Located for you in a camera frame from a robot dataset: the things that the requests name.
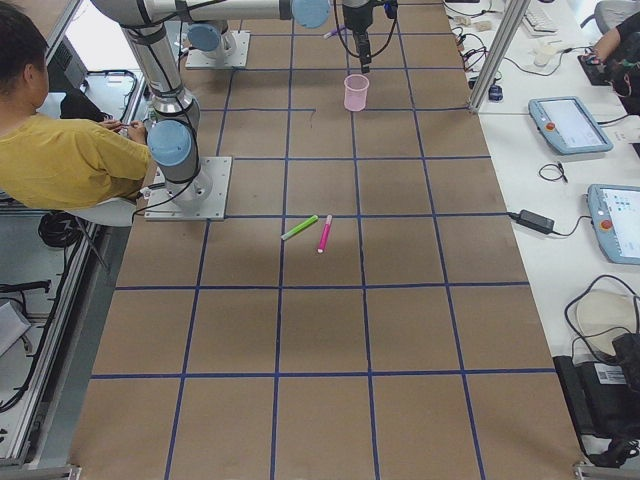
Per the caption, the black laptop device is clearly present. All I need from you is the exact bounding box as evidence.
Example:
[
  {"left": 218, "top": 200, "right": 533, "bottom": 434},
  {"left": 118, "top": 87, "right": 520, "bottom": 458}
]
[{"left": 553, "top": 333, "right": 639, "bottom": 468}]

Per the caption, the white keyboard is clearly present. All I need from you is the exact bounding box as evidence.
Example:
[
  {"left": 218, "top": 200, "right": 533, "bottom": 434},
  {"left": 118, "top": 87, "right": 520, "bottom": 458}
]
[{"left": 522, "top": 3, "right": 558, "bottom": 37}]

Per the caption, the upper teach pendant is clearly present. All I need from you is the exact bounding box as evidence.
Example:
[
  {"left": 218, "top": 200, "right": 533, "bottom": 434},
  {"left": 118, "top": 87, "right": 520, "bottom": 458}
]
[{"left": 528, "top": 96, "right": 613, "bottom": 155}]

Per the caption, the black power adapter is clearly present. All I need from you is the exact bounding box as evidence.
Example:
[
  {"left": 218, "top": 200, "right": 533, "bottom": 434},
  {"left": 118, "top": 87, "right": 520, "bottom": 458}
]
[{"left": 517, "top": 209, "right": 555, "bottom": 235}]

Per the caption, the green marker pen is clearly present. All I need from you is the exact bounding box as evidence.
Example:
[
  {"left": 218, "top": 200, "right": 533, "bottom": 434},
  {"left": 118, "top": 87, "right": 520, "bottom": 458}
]
[{"left": 281, "top": 215, "right": 319, "bottom": 241}]

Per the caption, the aluminium frame post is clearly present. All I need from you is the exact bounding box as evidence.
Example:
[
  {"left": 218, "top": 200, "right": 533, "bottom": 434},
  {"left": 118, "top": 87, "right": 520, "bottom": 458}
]
[{"left": 468, "top": 0, "right": 530, "bottom": 113}]

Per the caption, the small black cable loop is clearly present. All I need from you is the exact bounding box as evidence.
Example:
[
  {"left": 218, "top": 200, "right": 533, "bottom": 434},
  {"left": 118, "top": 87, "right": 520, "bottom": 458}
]
[{"left": 538, "top": 161, "right": 569, "bottom": 184}]

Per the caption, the lower teach pendant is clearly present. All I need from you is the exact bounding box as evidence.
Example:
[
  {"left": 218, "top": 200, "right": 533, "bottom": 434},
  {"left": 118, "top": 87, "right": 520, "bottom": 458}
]
[{"left": 587, "top": 184, "right": 639, "bottom": 265}]

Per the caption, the teach pendant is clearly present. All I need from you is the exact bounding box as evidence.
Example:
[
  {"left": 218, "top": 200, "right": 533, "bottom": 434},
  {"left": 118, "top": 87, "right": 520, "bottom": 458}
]
[
  {"left": 528, "top": 96, "right": 613, "bottom": 155},
  {"left": 587, "top": 184, "right": 639, "bottom": 265}
]

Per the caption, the pink mesh pen cup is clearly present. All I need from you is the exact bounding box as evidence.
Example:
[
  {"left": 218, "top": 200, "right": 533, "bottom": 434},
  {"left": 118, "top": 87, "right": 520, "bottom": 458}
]
[{"left": 343, "top": 74, "right": 370, "bottom": 112}]

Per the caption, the person in yellow shirt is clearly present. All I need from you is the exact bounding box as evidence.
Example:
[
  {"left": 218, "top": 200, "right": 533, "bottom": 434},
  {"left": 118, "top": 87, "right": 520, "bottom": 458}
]
[{"left": 1, "top": 2, "right": 151, "bottom": 210}]

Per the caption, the pink marker pen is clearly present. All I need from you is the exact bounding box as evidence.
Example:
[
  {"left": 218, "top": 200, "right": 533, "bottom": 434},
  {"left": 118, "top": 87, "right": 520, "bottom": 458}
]
[{"left": 317, "top": 215, "right": 333, "bottom": 254}]

